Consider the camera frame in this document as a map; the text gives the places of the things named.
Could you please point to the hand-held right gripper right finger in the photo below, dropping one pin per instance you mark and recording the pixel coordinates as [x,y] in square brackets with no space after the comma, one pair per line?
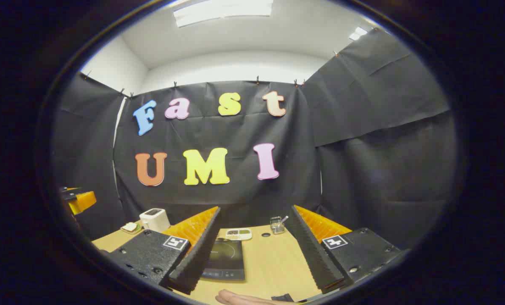
[314,258]

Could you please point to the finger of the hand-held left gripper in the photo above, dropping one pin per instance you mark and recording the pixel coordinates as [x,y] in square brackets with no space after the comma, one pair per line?
[83,202]
[69,190]

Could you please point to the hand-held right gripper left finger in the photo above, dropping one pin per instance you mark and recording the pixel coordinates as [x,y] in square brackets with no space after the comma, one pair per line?
[197,258]

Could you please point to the black induction cooktop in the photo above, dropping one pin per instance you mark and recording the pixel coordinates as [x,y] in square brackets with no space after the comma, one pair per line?
[228,259]

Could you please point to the white seasoning tray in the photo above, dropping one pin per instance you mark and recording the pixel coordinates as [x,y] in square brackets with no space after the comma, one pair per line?
[239,234]

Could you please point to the sandwich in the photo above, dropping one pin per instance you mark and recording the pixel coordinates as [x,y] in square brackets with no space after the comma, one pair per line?
[130,226]

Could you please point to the white rectangular plate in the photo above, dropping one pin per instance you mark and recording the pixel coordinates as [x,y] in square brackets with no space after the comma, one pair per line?
[131,231]

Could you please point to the white toaster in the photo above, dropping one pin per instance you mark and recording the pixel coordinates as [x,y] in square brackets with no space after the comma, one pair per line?
[155,219]

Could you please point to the black backdrop cloth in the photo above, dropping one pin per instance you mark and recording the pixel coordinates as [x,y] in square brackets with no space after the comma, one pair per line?
[362,169]

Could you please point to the small ceiling light panel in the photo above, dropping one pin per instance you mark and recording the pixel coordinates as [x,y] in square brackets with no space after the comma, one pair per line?
[358,34]

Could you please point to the large ceiling light panel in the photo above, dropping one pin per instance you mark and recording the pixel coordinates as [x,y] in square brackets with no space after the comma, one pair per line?
[223,10]

